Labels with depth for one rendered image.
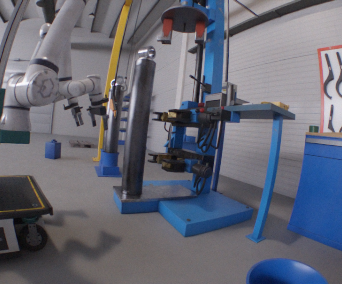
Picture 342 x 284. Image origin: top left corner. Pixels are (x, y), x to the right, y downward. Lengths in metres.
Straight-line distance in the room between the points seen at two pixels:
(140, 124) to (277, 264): 1.50
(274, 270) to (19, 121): 1.24
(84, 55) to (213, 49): 11.41
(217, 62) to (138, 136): 1.29
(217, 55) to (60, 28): 1.84
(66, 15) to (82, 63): 12.00
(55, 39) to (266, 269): 1.27
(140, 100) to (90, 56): 11.53
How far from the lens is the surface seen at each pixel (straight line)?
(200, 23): 2.32
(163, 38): 2.23
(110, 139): 3.01
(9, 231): 1.10
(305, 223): 1.91
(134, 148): 1.73
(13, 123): 0.97
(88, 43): 13.52
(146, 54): 1.91
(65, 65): 1.18
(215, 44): 2.40
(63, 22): 1.00
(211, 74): 2.23
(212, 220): 1.61
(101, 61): 13.09
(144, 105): 1.74
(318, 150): 1.80
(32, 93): 0.82
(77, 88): 1.07
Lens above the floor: 0.78
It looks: 3 degrees down
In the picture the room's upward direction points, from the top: 6 degrees clockwise
